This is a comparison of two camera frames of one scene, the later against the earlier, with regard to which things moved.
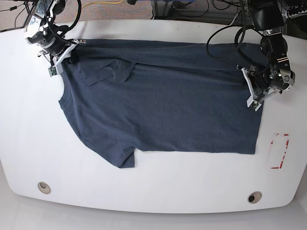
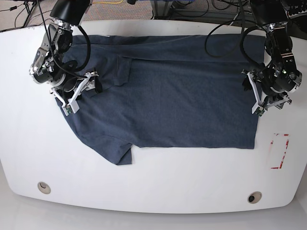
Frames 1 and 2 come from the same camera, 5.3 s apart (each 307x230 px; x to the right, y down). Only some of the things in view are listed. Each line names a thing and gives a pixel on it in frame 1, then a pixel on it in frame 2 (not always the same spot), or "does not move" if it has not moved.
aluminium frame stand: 160,8 does not move
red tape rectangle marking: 284,156 does not move
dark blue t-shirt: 120,97 does not move
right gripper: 56,46 → 66,91
